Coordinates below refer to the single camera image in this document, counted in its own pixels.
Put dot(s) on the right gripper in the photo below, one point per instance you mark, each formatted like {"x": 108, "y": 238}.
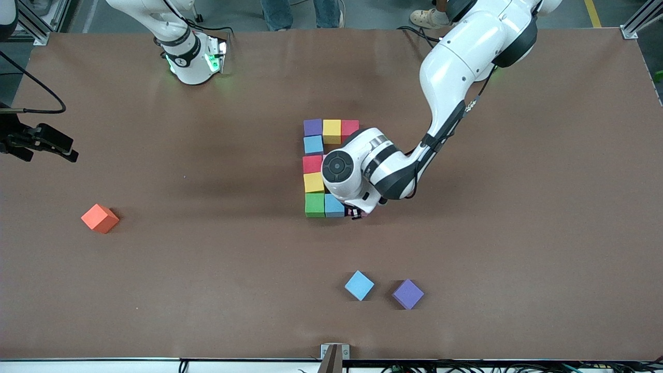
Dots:
{"x": 11, "y": 135}

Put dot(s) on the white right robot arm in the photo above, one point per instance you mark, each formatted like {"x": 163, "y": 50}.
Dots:
{"x": 189, "y": 67}

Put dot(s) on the yellow foam block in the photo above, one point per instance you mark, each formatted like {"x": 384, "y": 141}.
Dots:
{"x": 332, "y": 131}
{"x": 313, "y": 183}

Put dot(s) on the blue foam block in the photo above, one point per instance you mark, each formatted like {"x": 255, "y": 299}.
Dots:
{"x": 333, "y": 206}
{"x": 313, "y": 145}
{"x": 359, "y": 285}

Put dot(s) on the purple foam block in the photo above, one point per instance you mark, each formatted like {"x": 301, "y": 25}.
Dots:
{"x": 313, "y": 127}
{"x": 407, "y": 293}

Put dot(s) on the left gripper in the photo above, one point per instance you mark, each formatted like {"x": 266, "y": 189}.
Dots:
{"x": 356, "y": 216}

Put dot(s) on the orange foam block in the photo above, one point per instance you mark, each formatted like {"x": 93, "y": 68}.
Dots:
{"x": 100, "y": 218}

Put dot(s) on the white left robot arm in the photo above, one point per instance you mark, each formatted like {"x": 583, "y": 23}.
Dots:
{"x": 461, "y": 62}

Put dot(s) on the person's sandalled foot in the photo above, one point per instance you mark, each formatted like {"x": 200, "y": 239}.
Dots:
{"x": 426, "y": 18}

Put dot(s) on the person's blue jeans legs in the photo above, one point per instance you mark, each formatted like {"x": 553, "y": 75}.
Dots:
{"x": 303, "y": 13}

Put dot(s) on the green foam block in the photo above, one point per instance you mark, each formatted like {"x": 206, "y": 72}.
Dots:
{"x": 314, "y": 204}

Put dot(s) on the metal camera post bracket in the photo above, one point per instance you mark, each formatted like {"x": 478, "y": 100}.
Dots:
{"x": 334, "y": 352}

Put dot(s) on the red foam block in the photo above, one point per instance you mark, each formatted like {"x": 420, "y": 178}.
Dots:
{"x": 312, "y": 165}
{"x": 350, "y": 128}

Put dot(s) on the aluminium frame post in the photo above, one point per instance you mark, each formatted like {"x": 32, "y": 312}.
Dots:
{"x": 36, "y": 28}
{"x": 642, "y": 20}

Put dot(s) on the brown table cover mat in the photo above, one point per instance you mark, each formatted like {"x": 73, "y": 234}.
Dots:
{"x": 331, "y": 248}

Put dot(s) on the pink foam block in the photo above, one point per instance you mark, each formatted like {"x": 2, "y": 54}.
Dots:
{"x": 364, "y": 213}

